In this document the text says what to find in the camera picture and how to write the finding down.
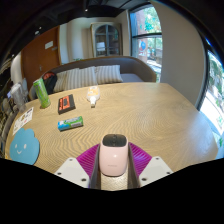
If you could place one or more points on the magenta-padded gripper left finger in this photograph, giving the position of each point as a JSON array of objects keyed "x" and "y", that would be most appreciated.
[{"x": 71, "y": 170}]

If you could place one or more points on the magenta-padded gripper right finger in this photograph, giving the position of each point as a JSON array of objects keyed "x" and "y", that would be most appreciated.
[{"x": 155, "y": 170}]

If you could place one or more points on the pink computer mouse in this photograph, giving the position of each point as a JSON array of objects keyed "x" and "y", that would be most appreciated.
[{"x": 113, "y": 156}]

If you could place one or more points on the small green and blue box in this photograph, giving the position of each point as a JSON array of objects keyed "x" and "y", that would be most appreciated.
[{"x": 70, "y": 123}]

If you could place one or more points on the black and orange flat box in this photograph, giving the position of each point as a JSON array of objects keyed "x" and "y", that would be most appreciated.
[{"x": 66, "y": 104}]

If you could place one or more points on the white sticker sheet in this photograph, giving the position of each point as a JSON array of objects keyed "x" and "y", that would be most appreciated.
[{"x": 23, "y": 120}]

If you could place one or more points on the white squeeze tube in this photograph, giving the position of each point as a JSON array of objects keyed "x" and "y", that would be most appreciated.
[{"x": 93, "y": 94}]

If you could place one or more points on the green drink can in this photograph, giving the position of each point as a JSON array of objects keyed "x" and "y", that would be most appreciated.
[{"x": 42, "y": 93}]

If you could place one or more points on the striped cushion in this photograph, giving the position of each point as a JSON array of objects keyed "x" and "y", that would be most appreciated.
[
  {"x": 60, "y": 82},
  {"x": 88, "y": 76},
  {"x": 108, "y": 74},
  {"x": 72, "y": 79}
]

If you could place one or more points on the black and orange backpack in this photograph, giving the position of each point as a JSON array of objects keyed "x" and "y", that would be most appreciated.
[{"x": 50, "y": 83}]

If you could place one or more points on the large side window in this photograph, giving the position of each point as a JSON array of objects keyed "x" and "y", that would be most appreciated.
[{"x": 215, "y": 100}]

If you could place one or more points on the brown curved sofa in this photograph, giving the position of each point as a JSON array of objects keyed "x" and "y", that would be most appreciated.
[{"x": 136, "y": 68}]

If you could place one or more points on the brown wooden door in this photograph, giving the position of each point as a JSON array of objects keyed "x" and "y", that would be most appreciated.
[{"x": 38, "y": 60}]

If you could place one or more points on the white door sign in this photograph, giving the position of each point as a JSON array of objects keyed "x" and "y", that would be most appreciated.
[{"x": 49, "y": 44}]

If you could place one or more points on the black-framed window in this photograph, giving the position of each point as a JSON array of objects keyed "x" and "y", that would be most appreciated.
[{"x": 146, "y": 40}]

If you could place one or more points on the arched glass-door cabinet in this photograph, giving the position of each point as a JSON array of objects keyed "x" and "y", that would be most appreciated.
[{"x": 106, "y": 40}]

